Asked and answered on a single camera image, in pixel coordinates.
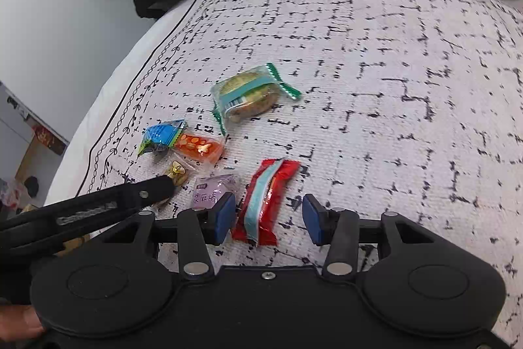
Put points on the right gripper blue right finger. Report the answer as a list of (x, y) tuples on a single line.
[(316, 220)]

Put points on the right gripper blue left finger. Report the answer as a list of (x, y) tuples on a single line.
[(224, 214)]

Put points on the pink mochi packet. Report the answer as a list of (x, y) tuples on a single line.
[(209, 189)]

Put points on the red striped snack packet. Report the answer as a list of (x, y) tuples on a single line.
[(260, 208)]

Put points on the orange jelly cup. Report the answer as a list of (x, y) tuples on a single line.
[(199, 148)]

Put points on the blue green snack packet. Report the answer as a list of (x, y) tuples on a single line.
[(162, 136)]

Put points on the person's right hand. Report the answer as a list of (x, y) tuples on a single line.
[(19, 322)]

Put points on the small gold candy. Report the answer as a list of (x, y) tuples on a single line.
[(179, 172)]

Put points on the green trimmed cake packet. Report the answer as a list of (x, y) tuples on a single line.
[(248, 94)]

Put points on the white patterned bed blanket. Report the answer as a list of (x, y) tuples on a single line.
[(412, 106)]

